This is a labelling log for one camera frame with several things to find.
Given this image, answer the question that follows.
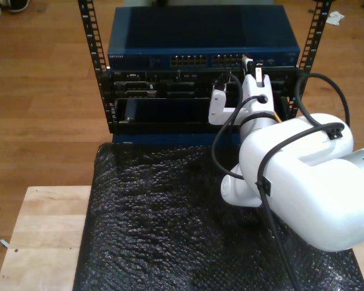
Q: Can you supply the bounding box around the black bubble mat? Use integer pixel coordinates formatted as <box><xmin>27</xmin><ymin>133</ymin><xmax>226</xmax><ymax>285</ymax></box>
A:
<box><xmin>72</xmin><ymin>142</ymin><xmax>364</xmax><ymax>291</ymax></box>

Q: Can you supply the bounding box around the black rack server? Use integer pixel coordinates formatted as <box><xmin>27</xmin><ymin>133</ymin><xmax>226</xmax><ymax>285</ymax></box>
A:
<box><xmin>98</xmin><ymin>69</ymin><xmax>307</xmax><ymax>99</ymax></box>

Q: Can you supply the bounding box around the blue base panel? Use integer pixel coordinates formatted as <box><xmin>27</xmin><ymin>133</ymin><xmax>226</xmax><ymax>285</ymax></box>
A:
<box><xmin>111</xmin><ymin>132</ymin><xmax>242</xmax><ymax>146</ymax></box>

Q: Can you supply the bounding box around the blue network switch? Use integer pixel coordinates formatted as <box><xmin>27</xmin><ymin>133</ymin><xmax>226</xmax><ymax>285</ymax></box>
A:
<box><xmin>107</xmin><ymin>5</ymin><xmax>301</xmax><ymax>72</ymax></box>

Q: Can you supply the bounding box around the black perforated rack post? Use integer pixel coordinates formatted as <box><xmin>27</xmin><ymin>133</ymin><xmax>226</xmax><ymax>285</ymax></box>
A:
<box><xmin>286</xmin><ymin>0</ymin><xmax>334</xmax><ymax>121</ymax></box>
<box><xmin>77</xmin><ymin>0</ymin><xmax>118</xmax><ymax>134</ymax></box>

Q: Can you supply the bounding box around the crumpled white paper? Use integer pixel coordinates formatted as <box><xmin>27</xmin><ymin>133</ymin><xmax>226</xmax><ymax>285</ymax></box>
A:
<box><xmin>326</xmin><ymin>11</ymin><xmax>346</xmax><ymax>27</ymax></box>

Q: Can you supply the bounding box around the black shoe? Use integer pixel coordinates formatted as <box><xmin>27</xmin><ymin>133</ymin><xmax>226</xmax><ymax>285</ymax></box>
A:
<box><xmin>8</xmin><ymin>0</ymin><xmax>32</xmax><ymax>13</ymax></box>

